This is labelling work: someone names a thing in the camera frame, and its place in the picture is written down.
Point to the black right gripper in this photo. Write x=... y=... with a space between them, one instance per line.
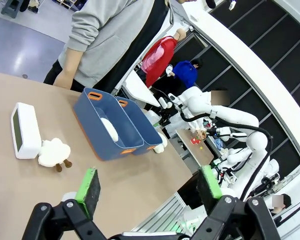
x=165 y=117

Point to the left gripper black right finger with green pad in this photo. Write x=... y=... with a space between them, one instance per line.
x=210 y=187

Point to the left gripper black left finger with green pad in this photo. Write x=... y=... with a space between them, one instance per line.
x=88 y=190

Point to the person's bare forearm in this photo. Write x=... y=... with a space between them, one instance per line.
x=68 y=67

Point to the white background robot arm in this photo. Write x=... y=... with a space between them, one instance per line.
x=240 y=157

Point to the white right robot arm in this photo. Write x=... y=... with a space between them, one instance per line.
x=240 y=120

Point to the white rectangular digital clock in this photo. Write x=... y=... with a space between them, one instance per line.
x=27 y=130

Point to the small white object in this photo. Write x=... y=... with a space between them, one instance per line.
x=68 y=196

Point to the white plush-shaped clock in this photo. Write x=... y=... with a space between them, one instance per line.
x=161 y=146

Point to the brown background table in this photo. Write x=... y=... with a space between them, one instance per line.
x=202 y=152

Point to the white background desk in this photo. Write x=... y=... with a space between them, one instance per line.
x=140 y=88

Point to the person in blue jacket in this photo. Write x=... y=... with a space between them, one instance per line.
x=186 y=72

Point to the white sheep-shaped clock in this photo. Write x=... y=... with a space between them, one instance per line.
x=53 y=152

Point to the white round clock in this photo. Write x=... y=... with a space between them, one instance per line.
x=111 y=128

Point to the person in red vest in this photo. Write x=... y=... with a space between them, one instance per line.
x=157 y=60

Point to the seated person in black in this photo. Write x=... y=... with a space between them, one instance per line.
x=281 y=207

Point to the person in grey hoodie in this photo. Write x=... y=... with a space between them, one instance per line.
x=107 y=37

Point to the grey step stool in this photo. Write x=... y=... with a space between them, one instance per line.
x=11 y=8

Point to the aluminium table frame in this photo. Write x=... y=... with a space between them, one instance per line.
x=162 y=215

